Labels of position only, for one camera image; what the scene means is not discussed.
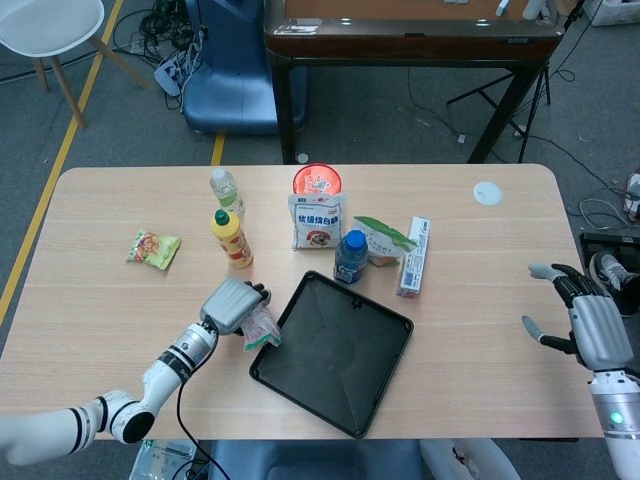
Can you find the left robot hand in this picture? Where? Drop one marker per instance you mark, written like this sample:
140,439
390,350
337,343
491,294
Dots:
230,305

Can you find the pink white carton box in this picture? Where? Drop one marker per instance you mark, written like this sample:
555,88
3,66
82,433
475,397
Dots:
415,260

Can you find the blue robot torso base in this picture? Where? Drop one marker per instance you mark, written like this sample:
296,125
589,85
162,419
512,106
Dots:
310,462

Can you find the blue drink bottle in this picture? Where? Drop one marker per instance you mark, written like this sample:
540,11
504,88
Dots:
350,262

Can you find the brown mahjong table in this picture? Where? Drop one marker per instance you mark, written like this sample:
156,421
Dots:
410,42

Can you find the grey sneaker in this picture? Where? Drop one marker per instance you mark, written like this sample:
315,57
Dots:
610,267

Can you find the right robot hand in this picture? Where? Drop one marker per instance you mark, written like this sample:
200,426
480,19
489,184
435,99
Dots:
597,325

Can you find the red instant noodle cup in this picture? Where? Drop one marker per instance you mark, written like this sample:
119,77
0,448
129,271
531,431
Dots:
320,181

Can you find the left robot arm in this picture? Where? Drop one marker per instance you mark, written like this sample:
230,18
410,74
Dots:
165,372

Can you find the white power strip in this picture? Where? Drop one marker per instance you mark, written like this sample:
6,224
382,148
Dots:
170,75

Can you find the green white starch bag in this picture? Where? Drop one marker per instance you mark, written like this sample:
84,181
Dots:
382,242

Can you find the black tripod stand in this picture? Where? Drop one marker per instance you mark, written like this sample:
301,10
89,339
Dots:
500,95

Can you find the yellow squeeze bottle green cap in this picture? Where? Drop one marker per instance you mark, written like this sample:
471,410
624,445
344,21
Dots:
235,245

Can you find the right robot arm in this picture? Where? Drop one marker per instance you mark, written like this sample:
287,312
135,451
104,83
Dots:
617,420

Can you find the green snack packet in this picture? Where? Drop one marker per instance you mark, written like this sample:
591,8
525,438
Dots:
152,249

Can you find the white blue mahjong tile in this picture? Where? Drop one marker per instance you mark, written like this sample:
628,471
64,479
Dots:
503,6

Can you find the blue machine base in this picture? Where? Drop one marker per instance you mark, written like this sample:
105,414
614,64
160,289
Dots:
230,85

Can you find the clear plastic water bottle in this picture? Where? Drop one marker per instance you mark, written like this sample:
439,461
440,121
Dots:
227,192

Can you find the white sugar bag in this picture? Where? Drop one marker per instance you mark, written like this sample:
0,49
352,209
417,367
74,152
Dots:
317,222

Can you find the black square tray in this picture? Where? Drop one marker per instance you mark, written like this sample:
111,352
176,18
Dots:
330,355

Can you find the white round table grommet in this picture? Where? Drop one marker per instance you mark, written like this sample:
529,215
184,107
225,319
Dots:
487,193

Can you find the black foot pedal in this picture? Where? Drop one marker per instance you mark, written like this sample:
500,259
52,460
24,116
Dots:
600,242

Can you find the white chair wooden legs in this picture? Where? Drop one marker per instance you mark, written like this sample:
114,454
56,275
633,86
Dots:
45,25

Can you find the clear plastic bag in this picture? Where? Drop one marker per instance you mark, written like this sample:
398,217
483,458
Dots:
162,460

